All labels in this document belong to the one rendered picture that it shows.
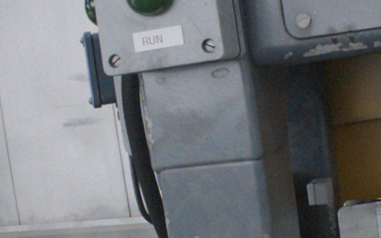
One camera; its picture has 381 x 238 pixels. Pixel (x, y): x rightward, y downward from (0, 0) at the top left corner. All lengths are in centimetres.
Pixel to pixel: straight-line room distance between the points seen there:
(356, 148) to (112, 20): 37
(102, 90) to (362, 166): 34
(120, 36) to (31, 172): 620
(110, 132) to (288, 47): 580
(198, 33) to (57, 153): 607
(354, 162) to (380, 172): 3
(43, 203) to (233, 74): 617
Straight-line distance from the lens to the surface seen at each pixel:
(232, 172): 52
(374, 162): 80
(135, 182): 104
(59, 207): 660
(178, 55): 47
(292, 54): 51
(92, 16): 51
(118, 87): 97
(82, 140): 641
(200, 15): 47
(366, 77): 74
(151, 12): 47
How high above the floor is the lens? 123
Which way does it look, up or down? 3 degrees down
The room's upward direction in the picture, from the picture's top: 8 degrees counter-clockwise
